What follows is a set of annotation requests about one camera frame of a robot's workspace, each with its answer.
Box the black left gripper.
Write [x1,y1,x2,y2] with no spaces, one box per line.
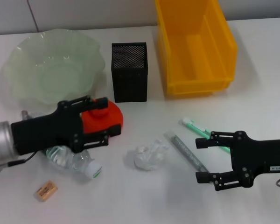
[11,95,122,155]

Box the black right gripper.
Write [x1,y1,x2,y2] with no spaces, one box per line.
[195,130,280,192]

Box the orange toy fruit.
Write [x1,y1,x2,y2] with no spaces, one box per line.
[80,99,124,135]

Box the clear green-label water bottle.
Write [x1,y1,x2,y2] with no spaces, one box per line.
[25,111,103,181]

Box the mint green utility knife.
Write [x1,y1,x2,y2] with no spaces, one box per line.
[179,118,231,154]

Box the white paper ball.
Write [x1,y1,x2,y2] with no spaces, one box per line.
[133,139,170,171]

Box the small tan eraser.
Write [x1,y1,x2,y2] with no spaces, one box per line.
[34,180,59,203]

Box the grey marker pen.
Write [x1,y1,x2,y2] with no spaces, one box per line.
[163,131,210,175]

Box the black mesh pen holder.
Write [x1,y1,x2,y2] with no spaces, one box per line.
[111,42,148,103]

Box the wavy green glass fruit plate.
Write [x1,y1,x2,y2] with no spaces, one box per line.
[3,28,106,108]

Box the yellow plastic bin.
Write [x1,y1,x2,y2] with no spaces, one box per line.
[154,0,238,96]

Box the left gripper cable with plug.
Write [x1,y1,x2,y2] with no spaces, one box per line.
[0,109,36,173]

